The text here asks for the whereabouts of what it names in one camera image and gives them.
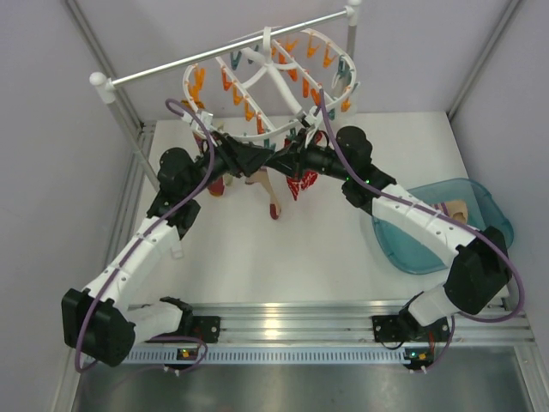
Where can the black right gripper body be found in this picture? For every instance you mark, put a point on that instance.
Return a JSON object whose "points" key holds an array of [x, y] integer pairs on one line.
{"points": [[310, 157]]}

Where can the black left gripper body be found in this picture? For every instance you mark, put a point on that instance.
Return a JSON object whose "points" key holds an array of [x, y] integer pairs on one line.
{"points": [[223, 160]]}

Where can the striped pink purple sock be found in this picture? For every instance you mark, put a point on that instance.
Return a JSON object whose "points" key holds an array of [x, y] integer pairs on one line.
{"points": [[261, 177]]}

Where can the white round clip hanger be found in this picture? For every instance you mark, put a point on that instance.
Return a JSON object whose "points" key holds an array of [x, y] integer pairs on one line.
{"points": [[261, 91]]}

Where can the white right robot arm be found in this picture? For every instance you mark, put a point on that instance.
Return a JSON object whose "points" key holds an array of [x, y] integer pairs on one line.
{"points": [[478, 262]]}

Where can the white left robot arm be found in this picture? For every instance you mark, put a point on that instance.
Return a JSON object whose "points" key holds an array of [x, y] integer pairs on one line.
{"points": [[98, 320]]}

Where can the red patterned sock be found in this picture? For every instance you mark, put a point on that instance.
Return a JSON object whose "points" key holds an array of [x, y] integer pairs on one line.
{"points": [[296, 186]]}

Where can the maroon sock pair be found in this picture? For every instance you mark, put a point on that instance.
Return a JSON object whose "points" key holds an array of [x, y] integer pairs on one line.
{"points": [[206, 145]]}

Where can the teal plastic basin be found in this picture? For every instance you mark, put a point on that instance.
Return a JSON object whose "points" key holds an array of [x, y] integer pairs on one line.
{"points": [[408, 255]]}

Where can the white metal drying rack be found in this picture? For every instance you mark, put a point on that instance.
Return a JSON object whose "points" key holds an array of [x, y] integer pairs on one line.
{"points": [[179, 108]]}

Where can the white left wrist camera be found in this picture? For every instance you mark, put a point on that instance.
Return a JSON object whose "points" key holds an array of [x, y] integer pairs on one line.
{"points": [[201, 121]]}

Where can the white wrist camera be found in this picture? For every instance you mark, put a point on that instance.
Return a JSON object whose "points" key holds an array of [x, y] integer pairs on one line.
{"points": [[311, 119], [201, 121]]}

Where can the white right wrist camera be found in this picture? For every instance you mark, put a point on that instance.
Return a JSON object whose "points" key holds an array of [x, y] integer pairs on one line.
{"points": [[311, 119]]}

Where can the aluminium rail base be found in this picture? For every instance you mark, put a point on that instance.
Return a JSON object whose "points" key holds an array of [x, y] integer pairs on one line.
{"points": [[340, 333]]}

